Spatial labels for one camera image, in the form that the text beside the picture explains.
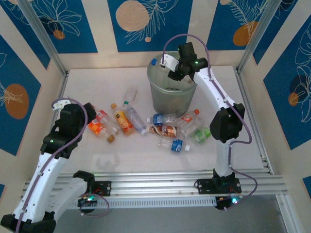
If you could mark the red label bottle orange cap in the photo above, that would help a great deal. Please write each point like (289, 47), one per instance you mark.
(187, 118)

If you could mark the black controller board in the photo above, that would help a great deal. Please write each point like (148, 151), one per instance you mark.
(85, 206)
(224, 204)

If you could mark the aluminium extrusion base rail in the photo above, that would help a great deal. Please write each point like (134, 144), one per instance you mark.
(158, 187)

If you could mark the translucent green waste bin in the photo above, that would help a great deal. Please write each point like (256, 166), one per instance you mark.
(167, 102)

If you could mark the blue yellow label bottle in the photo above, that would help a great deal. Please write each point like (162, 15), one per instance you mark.
(153, 62)

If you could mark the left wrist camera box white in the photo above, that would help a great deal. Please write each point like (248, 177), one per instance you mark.
(60, 103)

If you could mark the brown coffee drink bottle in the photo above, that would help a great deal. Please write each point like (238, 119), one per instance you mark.
(165, 131)

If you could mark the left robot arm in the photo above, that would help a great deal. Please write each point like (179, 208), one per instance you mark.
(48, 174)

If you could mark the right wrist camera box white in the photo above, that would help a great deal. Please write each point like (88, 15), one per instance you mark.
(170, 61)

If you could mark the orange juice bottle orange cap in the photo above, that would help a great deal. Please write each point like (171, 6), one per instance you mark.
(125, 123)

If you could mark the aluminium frame post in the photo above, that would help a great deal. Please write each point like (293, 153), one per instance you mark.
(288, 218)
(44, 36)
(258, 36)

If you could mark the clear ribbed water bottle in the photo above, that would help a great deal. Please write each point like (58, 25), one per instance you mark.
(134, 119)

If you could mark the blue label water bottle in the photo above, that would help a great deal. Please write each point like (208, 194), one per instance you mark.
(160, 119)
(177, 145)

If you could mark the green label plastic bottle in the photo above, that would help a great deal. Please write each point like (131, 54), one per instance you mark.
(201, 134)

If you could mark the aluminium table side rail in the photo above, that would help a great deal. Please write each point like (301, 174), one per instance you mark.
(247, 97)
(62, 85)

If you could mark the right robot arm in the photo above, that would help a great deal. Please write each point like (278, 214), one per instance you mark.
(226, 123)

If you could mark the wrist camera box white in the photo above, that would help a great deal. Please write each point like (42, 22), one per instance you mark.
(60, 103)
(170, 61)

